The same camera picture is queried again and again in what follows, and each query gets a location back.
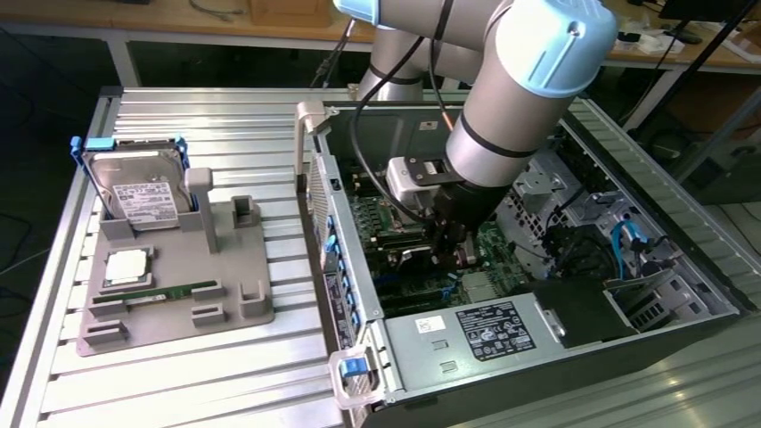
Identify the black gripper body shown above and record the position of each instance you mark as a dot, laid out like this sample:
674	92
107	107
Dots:
469	205

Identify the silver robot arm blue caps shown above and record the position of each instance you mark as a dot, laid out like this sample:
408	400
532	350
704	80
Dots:
534	89

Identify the black RAM stick with sticker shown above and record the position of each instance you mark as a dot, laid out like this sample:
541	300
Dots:
398	241

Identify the green motherboard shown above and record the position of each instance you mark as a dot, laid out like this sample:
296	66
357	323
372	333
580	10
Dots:
498	249

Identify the CPU socket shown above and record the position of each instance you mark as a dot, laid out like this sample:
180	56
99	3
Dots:
406	221

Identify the silver chipset heatsink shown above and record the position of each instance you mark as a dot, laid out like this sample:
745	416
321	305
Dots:
478	287

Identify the black expansion slot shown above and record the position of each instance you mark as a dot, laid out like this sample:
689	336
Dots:
416	293
421	304

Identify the silver disk bay cage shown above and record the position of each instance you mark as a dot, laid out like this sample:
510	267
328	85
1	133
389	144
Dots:
544	189

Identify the blue slot clip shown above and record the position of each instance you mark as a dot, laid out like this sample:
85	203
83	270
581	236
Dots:
356	318
331	246
348	283
341	265
353	299
328	224

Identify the silver power supply unit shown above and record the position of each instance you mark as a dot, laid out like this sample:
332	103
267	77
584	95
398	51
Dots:
428	356

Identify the black plastic shroud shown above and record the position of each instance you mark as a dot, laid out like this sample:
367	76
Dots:
576	312

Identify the blue case latch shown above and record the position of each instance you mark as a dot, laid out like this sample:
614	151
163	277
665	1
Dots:
355	367

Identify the black and silver PC case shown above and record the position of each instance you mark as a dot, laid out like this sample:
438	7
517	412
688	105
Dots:
594	379

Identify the perforated metal disk bay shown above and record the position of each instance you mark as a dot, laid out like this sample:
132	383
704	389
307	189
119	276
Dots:
672	303

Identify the black floor box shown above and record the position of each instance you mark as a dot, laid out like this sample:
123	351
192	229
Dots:
725	174

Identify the black and white object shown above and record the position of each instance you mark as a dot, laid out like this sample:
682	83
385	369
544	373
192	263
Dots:
629	38

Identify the grey stand pole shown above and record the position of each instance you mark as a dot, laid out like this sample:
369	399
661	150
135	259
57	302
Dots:
728	125

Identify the green RAM stick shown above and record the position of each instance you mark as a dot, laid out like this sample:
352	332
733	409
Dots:
167	293

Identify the grey parts rack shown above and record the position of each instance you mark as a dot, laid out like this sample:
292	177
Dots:
163	330

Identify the hard disk in blue carrier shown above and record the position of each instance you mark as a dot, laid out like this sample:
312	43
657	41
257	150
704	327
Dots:
143	187

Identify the silver CPU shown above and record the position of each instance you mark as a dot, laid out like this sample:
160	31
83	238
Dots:
125	267

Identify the black stand pole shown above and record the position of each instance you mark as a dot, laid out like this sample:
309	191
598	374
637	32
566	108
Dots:
713	41

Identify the wooden desk with clutter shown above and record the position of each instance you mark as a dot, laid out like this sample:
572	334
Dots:
728	53

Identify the black monitor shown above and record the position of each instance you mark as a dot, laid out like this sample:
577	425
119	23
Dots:
696	9

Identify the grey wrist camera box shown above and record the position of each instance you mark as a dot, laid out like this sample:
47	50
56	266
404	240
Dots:
404	189

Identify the beige corner bracket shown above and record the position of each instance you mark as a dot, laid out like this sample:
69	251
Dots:
304	134
339	392

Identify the wooden desk white frame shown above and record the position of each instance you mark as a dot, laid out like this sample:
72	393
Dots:
167	18

